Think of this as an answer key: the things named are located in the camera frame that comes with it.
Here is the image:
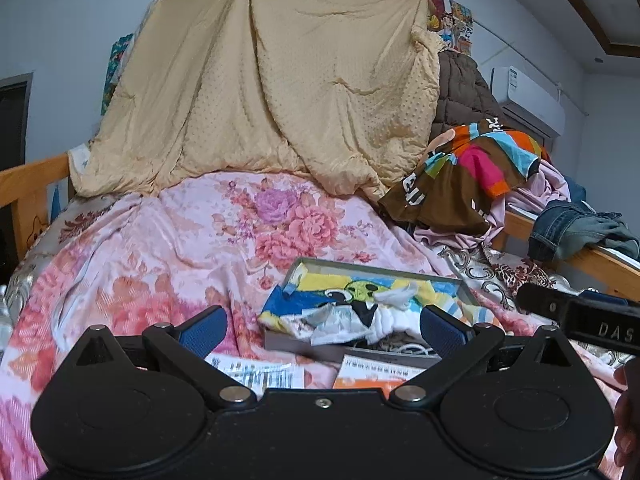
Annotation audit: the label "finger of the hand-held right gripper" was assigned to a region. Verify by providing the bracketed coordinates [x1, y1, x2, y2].
[580, 287, 630, 306]
[516, 284, 571, 322]

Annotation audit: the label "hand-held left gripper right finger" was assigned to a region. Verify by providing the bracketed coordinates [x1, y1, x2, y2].
[390, 304, 577, 409]

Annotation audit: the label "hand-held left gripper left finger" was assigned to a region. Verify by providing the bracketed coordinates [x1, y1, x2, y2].
[70, 304, 257, 411]

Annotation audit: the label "white ribbed socks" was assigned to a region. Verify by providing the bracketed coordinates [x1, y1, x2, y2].
[370, 282, 428, 343]

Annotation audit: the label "shallow grey box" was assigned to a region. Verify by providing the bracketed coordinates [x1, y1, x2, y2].
[257, 257, 483, 366]

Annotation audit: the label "cartoon print towel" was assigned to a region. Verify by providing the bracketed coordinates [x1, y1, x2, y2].
[259, 265, 461, 346]

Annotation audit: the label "person's right hand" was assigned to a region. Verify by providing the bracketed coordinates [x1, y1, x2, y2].
[614, 364, 640, 468]

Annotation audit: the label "grey green garment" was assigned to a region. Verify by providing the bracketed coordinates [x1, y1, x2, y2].
[585, 212, 640, 261]

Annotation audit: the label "blue jeans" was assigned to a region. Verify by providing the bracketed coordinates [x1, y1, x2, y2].
[527, 200, 621, 263]

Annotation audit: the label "white printed packet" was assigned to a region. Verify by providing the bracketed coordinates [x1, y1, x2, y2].
[205, 352, 303, 396]

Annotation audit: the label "pink floral blanket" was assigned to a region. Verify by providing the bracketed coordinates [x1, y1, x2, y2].
[0, 170, 640, 480]

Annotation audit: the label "orange packet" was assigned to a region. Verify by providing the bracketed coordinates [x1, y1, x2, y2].
[332, 354, 428, 391]

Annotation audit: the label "light pink cloth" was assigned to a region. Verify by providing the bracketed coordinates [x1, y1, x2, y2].
[412, 160, 576, 251]

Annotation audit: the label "brown colourful striped shirt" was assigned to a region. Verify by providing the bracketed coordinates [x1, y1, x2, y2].
[377, 117, 551, 231]

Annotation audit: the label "white patterned cloth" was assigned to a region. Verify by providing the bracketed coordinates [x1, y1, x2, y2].
[67, 142, 93, 196]

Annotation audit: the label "white air conditioner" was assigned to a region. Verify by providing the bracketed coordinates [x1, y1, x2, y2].
[490, 66, 566, 136]

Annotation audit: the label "brown quilted jacket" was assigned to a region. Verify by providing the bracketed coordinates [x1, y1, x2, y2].
[430, 50, 508, 136]

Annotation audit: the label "beige quilt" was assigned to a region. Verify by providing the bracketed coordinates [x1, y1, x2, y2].
[67, 0, 443, 201]

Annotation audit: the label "dark window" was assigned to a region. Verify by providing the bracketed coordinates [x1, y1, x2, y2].
[0, 74, 33, 261]

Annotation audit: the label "teal wall poster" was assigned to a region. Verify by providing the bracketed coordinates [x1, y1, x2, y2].
[100, 34, 136, 116]

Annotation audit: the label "colourful cartoon wall poster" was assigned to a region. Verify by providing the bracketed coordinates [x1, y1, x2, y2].
[425, 0, 475, 56]

